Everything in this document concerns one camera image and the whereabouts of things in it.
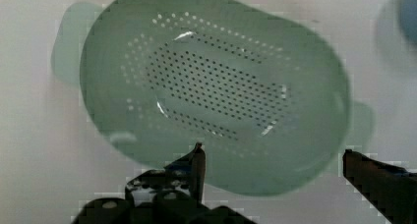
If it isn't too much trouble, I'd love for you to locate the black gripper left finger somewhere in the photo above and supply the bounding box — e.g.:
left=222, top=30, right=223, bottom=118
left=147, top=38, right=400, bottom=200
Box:
left=125, top=142, right=207, bottom=207

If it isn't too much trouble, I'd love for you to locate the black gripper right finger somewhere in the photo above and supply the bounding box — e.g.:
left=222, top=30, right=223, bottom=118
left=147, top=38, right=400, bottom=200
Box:
left=342, top=149, right=417, bottom=224

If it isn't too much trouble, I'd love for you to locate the green plastic strainer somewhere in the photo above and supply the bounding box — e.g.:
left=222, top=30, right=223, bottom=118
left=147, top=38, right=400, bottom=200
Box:
left=51, top=0, right=375, bottom=196

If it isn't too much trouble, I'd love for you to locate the blue bowl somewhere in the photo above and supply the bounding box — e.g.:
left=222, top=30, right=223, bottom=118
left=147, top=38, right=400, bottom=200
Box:
left=398, top=0, right=417, bottom=44

